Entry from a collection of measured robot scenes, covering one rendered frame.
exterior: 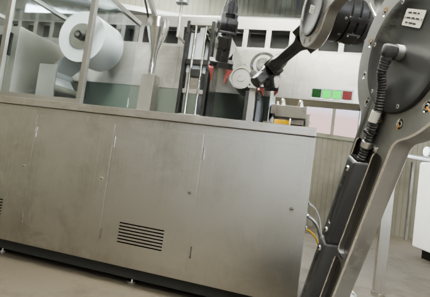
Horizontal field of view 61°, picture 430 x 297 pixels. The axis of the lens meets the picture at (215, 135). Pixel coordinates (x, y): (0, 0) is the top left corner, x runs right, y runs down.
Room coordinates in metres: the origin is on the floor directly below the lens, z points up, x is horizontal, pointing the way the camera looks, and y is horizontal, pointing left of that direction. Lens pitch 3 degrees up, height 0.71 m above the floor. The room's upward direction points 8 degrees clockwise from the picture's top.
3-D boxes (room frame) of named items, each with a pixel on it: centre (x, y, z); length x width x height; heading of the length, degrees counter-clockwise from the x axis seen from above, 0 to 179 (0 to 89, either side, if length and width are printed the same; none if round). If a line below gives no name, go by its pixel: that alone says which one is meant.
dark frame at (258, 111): (2.15, -0.22, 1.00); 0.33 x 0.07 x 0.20; 165
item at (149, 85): (2.27, 0.45, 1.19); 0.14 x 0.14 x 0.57
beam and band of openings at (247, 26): (2.51, 0.32, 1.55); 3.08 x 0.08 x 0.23; 75
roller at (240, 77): (2.13, -0.13, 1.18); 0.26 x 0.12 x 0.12; 165
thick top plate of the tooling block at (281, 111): (2.09, -0.43, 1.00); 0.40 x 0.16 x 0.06; 165
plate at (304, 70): (2.58, 0.30, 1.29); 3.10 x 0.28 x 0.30; 75
